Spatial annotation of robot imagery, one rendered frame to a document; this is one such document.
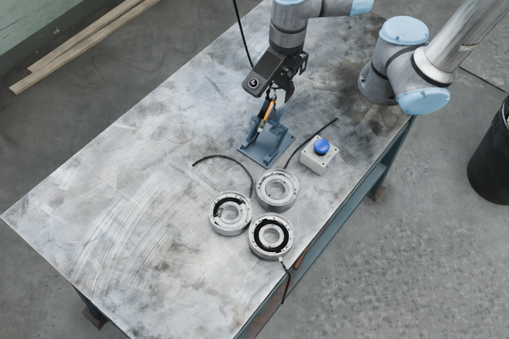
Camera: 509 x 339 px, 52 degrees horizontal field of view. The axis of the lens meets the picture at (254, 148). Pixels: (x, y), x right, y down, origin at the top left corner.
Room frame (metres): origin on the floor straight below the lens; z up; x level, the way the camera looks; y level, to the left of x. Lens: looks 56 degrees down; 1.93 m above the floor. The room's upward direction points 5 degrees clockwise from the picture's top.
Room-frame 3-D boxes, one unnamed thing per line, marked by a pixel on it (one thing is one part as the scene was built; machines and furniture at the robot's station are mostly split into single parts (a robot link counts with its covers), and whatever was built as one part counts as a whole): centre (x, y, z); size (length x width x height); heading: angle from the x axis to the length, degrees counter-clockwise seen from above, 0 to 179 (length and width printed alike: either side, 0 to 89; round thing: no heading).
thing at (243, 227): (0.55, 0.04, 0.82); 0.10 x 0.10 x 0.04
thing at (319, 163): (0.74, -0.17, 0.82); 0.08 x 0.07 x 0.05; 146
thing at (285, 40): (0.80, -0.04, 1.18); 0.08 x 0.08 x 0.05
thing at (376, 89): (1.01, -0.35, 0.85); 0.15 x 0.15 x 0.10
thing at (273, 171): (0.62, -0.06, 0.82); 0.10 x 0.10 x 0.04
